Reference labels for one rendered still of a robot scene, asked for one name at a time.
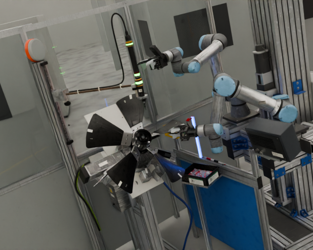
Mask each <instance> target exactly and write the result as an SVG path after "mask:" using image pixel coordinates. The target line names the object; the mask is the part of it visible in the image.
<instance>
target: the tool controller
mask: <svg viewBox="0 0 313 250"><path fill-rule="evenodd" d="M245 130H246V133H247V135H248V138H249V140H250V142H251V145H252V147H253V149H254V152H255V153H259V154H261V155H266V156H269V157H273V158H276V159H280V160H283V161H287V162H291V161H292V160H293V159H294V158H295V157H296V156H297V155H298V154H299V153H300V152H301V150H302V149H301V147H300V144H299V141H298V138H297V135H296V132H295V129H294V127H293V124H291V123H286V122H280V121H275V120H269V119H264V118H258V117H256V118H255V119H253V120H252V121H251V122H250V123H249V124H248V125H247V126H246V127H245Z"/></svg>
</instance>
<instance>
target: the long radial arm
mask: <svg viewBox="0 0 313 250"><path fill-rule="evenodd" d="M125 156H126V154H125V152H124V150H123V149H122V150H120V151H117V152H115V153H113V154H111V155H109V156H106V157H104V158H102V159H100V160H98V161H95V162H93V163H91V164H89V165H87V166H85V168H86V170H87V172H88V173H89V175H90V177H89V180H88V182H90V181H92V180H94V179H96V178H98V177H100V176H102V175H103V173H104V172H105V171H106V170H107V169H108V168H109V167H111V166H112V165H115V164H117V163H118V162H119V161H120V160H122V159H123V158H124V157H125Z"/></svg>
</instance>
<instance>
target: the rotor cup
mask: <svg viewBox="0 0 313 250"><path fill-rule="evenodd" d="M142 136H144V137H145V138H142ZM151 141H152V135H151V133H150V132H149V131H148V130H146V129H139V130H137V131H136V132H135V134H134V136H133V137H132V141H131V145H130V146H128V147H129V149H130V151H131V150H132V148H133V146H134V145H135V146H136V147H137V149H138V150H139V152H140V155H144V154H146V153H147V152H148V150H147V149H146V148H148V147H150V145H149V144H150V143H151ZM139 145H140V146H139ZM138 146H139V147H138Z"/></svg>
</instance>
